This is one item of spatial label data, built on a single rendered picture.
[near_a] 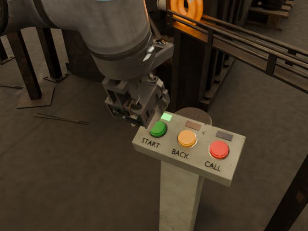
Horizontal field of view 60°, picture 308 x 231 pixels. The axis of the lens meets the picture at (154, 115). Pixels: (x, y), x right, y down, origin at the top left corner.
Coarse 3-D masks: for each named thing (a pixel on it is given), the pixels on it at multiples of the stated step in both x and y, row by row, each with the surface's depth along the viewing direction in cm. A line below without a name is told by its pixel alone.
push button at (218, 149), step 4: (212, 144) 59; (216, 144) 59; (220, 144) 58; (224, 144) 58; (212, 148) 58; (216, 148) 58; (220, 148) 58; (224, 148) 58; (228, 148) 58; (212, 152) 58; (216, 152) 58; (220, 152) 57; (224, 152) 57; (216, 156) 57; (220, 156) 57; (224, 156) 57
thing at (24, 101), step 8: (16, 32) 141; (8, 40) 143; (16, 40) 144; (16, 48) 147; (24, 48) 150; (16, 56) 150; (24, 56) 150; (24, 64) 153; (24, 72) 157; (32, 72) 159; (24, 80) 160; (32, 80) 161; (32, 88) 164; (40, 88) 179; (48, 88) 179; (24, 96) 172; (32, 96) 168; (40, 96) 171; (48, 96) 172; (24, 104) 166; (32, 104) 166; (40, 104) 166; (48, 104) 166
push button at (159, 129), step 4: (156, 124) 63; (160, 124) 63; (164, 124) 64; (152, 128) 63; (156, 128) 63; (160, 128) 63; (164, 128) 63; (152, 132) 63; (156, 132) 62; (160, 132) 62; (164, 132) 63
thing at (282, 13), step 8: (256, 0) 255; (264, 0) 252; (272, 0) 246; (280, 0) 246; (288, 0) 273; (256, 8) 256; (264, 8) 254; (272, 8) 250; (280, 8) 252; (288, 8) 256; (272, 16) 248; (280, 16) 244; (248, 24) 262; (256, 24) 258; (264, 24) 258; (272, 24) 251
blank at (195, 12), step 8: (176, 0) 100; (192, 0) 92; (200, 0) 92; (176, 8) 101; (184, 8) 102; (192, 8) 94; (200, 8) 93; (176, 16) 103; (192, 16) 95; (200, 16) 96
